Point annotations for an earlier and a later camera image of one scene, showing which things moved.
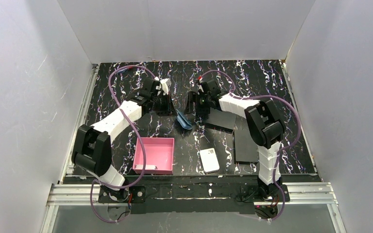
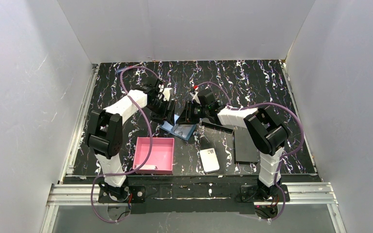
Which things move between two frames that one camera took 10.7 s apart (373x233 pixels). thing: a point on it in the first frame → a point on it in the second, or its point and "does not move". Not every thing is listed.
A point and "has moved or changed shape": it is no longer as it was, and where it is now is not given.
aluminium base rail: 319,194 does not move
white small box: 209,160 does not move
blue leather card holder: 183,121 has moved or changed shape
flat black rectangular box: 245,149 does not move
